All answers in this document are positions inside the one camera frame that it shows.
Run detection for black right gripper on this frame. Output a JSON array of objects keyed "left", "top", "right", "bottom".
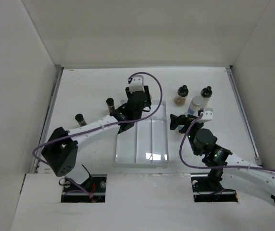
[{"left": 170, "top": 114, "right": 206, "bottom": 155}]

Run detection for white divided organizer tray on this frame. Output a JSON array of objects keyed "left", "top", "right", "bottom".
[{"left": 115, "top": 100, "right": 169, "bottom": 168}]

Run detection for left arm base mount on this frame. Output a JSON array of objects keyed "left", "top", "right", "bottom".
[{"left": 59, "top": 175, "right": 107, "bottom": 203}]

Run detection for black stopper jar white contents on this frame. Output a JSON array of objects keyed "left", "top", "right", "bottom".
[{"left": 200, "top": 86, "right": 213, "bottom": 108}]

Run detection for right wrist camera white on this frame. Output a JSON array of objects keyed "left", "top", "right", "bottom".
[{"left": 198, "top": 107, "right": 213, "bottom": 122}]

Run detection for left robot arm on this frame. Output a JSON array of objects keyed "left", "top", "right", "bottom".
[{"left": 41, "top": 85, "right": 151, "bottom": 192}]

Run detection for black stopper jar brown contents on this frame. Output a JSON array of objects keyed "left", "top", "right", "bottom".
[{"left": 174, "top": 85, "right": 189, "bottom": 106}]

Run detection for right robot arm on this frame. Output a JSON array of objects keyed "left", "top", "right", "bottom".
[{"left": 170, "top": 113, "right": 275, "bottom": 207}]

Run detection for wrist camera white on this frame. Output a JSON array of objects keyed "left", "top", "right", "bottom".
[
  {"left": 128, "top": 75, "right": 145, "bottom": 93},
  {"left": 198, "top": 107, "right": 213, "bottom": 122}
]

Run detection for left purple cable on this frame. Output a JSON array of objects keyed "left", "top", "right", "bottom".
[{"left": 32, "top": 72, "right": 163, "bottom": 202}]

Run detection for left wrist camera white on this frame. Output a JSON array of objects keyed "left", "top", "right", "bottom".
[{"left": 128, "top": 75, "right": 145, "bottom": 93}]

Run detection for white cap blue label jar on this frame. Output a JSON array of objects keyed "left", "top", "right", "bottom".
[{"left": 187, "top": 95, "right": 203, "bottom": 115}]

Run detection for black cap spice bottle left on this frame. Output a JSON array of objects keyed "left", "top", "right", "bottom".
[{"left": 75, "top": 114, "right": 87, "bottom": 127}]

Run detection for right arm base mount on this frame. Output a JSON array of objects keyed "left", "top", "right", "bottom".
[{"left": 190, "top": 170, "right": 238, "bottom": 203}]

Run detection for black cap red label bottle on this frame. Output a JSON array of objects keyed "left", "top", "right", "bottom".
[{"left": 106, "top": 98, "right": 115, "bottom": 115}]

